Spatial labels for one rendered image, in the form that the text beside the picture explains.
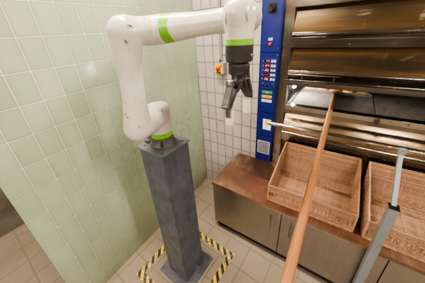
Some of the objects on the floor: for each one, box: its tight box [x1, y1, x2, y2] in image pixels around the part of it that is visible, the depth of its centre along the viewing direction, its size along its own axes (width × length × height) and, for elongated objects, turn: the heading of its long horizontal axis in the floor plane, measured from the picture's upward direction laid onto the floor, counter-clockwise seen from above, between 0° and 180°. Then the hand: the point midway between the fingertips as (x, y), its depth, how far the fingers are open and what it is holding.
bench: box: [212, 153, 425, 283], centre depth 142 cm, size 56×242×58 cm, turn 63°
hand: (238, 116), depth 76 cm, fingers open, 13 cm apart
